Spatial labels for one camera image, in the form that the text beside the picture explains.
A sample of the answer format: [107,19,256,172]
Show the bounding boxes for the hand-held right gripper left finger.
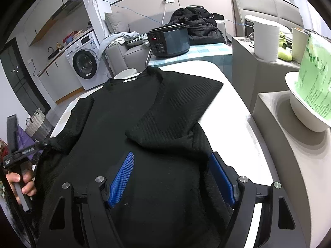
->
[36,152,135,248]

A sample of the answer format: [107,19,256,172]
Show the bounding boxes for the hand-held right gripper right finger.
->
[209,152,307,248]

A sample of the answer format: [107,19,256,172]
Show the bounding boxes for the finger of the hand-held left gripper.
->
[39,138,56,148]

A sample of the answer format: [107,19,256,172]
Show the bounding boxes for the black knit sweater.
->
[34,67,234,248]

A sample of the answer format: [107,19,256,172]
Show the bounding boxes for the person's left hand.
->
[5,172,37,202]

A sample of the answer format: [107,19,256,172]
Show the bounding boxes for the woven laundry basket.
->
[25,108,53,138]

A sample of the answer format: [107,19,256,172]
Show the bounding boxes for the purple bag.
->
[16,123,39,161]

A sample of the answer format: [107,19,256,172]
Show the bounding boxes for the beige checked tablecloth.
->
[49,61,277,248]

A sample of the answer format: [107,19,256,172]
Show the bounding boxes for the grey low shelf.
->
[252,90,331,248]

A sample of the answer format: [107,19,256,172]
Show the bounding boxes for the black glass door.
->
[0,37,51,117]

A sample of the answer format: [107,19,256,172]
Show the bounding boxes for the kitchen counter with cabinets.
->
[37,27,95,104]

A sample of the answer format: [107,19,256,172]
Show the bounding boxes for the white washing machine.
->
[64,30,109,91]

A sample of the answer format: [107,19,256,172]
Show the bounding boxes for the white chair back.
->
[113,68,141,80]

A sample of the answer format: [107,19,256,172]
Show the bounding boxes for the colourful plastic basins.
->
[62,30,84,44]

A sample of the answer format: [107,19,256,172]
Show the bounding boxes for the white bowl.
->
[285,72,331,133]

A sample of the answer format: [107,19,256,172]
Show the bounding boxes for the grey side cabinet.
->
[232,36,300,111]

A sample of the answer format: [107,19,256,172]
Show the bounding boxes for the light grey hoodie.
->
[99,31,140,57]

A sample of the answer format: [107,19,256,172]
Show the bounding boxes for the grey sofa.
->
[104,12,232,76]

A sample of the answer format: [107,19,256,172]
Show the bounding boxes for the blue checked cloth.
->
[147,43,233,78]

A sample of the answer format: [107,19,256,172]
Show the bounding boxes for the white upper cupboards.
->
[24,0,81,47]

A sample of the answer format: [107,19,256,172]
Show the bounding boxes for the houndstooth cushion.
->
[126,32,149,46]

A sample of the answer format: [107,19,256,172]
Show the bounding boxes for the range hood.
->
[53,0,84,18]

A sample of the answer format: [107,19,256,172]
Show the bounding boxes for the grey sofa cushion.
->
[104,12,130,34]

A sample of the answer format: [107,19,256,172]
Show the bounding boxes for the green packet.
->
[295,31,331,120]

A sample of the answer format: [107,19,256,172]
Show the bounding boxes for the yellow green object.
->
[277,31,294,62]

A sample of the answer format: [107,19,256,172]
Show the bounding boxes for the white cylindrical canister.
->
[253,20,280,62]

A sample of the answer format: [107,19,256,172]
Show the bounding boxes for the black electric pressure cooker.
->
[147,23,191,58]

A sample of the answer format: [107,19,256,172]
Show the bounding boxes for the cream cylindrical canister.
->
[292,27,311,65]

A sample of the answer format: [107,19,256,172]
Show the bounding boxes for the white power cable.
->
[146,2,168,69]

